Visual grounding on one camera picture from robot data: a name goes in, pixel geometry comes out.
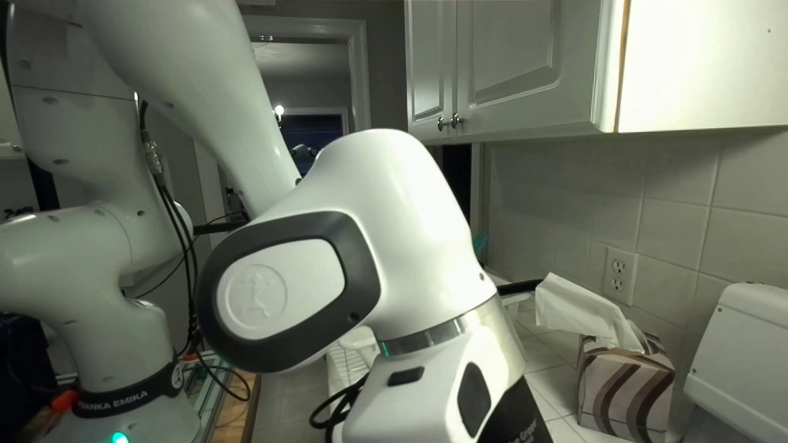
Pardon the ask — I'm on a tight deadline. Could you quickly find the striped tissue box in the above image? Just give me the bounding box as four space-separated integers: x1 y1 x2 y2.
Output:
534 272 677 443

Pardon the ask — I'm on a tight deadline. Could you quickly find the white dish rack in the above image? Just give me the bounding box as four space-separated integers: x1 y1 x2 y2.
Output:
325 325 381 397

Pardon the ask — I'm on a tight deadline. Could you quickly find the white appliance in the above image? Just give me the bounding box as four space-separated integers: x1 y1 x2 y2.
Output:
681 281 788 443

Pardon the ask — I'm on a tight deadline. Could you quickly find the dark window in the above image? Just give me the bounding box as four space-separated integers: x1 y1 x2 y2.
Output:
280 108 350 162

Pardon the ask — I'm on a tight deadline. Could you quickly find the wide white cabinet door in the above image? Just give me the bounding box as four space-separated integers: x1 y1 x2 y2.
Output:
457 0 609 134

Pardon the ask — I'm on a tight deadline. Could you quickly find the narrow white cabinet door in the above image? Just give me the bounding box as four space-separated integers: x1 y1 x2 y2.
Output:
406 0 460 140

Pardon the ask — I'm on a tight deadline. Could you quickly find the white wall socket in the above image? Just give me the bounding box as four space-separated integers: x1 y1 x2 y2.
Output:
601 246 638 307

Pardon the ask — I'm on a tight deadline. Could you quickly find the white door frame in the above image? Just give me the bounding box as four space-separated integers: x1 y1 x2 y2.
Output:
241 15 372 134

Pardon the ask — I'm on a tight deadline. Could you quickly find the white wall cabinet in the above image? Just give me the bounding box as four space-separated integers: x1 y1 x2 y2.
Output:
404 0 788 146

